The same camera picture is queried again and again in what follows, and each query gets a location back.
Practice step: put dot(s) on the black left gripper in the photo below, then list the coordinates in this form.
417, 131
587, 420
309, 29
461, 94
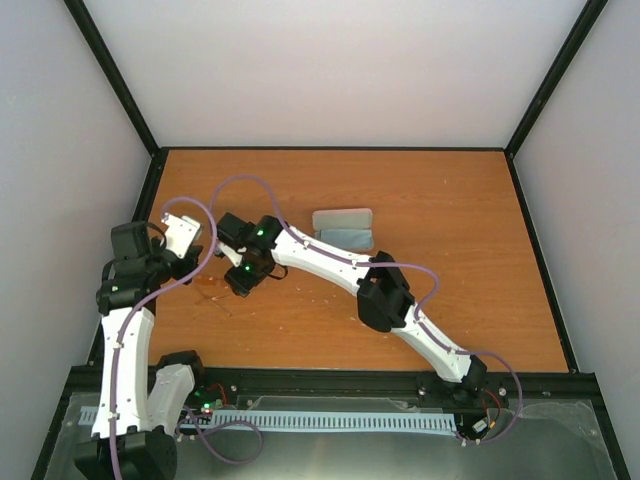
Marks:
190, 261

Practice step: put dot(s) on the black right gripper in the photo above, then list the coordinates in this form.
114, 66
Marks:
241, 286

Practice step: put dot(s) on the orange sunglasses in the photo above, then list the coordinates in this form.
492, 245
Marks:
212, 291

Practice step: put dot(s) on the light blue cleaning cloth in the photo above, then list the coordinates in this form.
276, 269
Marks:
347, 239

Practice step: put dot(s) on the pink sunglasses case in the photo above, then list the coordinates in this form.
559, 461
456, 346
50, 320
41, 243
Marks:
349, 218

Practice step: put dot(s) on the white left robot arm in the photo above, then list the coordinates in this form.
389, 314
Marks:
132, 434

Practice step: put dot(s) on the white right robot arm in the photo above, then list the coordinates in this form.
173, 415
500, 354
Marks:
383, 295

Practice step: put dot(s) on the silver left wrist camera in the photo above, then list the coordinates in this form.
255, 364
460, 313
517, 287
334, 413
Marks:
180, 233

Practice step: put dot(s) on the black enclosure frame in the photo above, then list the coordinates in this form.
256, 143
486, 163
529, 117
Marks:
583, 24

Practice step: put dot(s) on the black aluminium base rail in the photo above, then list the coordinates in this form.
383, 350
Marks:
423, 389

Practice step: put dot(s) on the light blue cable duct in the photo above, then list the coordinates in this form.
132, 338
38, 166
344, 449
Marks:
332, 422

